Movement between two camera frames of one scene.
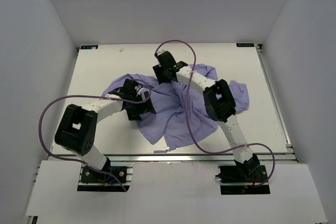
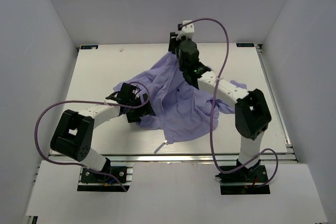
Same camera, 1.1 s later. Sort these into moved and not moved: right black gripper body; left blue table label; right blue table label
Moved: right black gripper body
Not moved: right blue table label; left blue table label
